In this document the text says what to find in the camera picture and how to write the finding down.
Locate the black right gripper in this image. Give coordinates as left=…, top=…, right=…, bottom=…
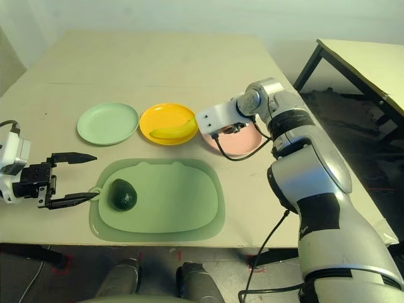
left=222, top=122, right=253, bottom=135

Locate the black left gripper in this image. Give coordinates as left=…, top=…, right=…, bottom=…
left=13, top=152, right=101, bottom=210

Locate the dark green avocado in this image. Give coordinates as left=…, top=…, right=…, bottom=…
left=109, top=178, right=138, bottom=211

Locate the yellow banana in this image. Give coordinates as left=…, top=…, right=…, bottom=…
left=148, top=117, right=198, bottom=140

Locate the pink plate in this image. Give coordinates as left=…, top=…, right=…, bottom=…
left=200, top=122, right=263, bottom=157

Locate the light green plate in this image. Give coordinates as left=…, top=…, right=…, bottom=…
left=76, top=102, right=140, bottom=146

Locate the yellow plate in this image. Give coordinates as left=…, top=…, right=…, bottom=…
left=139, top=102, right=199, bottom=146

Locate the black table base foot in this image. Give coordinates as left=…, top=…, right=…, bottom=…
left=248, top=248, right=299, bottom=270
left=0, top=242, right=69, bottom=270

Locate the green cutting board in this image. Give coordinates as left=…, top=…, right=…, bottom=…
left=88, top=158, right=226, bottom=242

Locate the grey left robot leg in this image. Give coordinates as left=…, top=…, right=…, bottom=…
left=94, top=258, right=141, bottom=299

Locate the grey robot leg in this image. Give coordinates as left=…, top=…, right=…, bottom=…
left=175, top=261, right=225, bottom=303
left=94, top=258, right=141, bottom=299

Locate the side table with black legs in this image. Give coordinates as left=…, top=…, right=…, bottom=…
left=292, top=38, right=404, bottom=136

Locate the grey right robot leg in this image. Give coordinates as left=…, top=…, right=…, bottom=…
left=175, top=261, right=225, bottom=303

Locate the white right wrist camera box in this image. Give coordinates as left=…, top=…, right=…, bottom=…
left=195, top=101, right=250, bottom=137

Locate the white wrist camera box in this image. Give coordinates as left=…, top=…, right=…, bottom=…
left=0, top=131, right=32, bottom=205
left=195, top=101, right=250, bottom=137

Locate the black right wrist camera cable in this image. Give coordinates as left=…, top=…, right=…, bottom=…
left=211, top=118, right=273, bottom=162

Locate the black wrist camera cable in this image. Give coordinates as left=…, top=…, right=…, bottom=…
left=211, top=118, right=273, bottom=162
left=0, top=119, right=21, bottom=137

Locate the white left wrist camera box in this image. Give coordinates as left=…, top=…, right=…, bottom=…
left=0, top=131, right=32, bottom=205

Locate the black left wrist camera cable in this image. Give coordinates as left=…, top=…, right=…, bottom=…
left=0, top=119, right=21, bottom=137

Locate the thin white floor cable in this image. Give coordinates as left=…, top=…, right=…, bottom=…
left=21, top=261, right=45, bottom=303

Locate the long black right arm cable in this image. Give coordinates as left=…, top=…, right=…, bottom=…
left=238, top=210, right=304, bottom=303

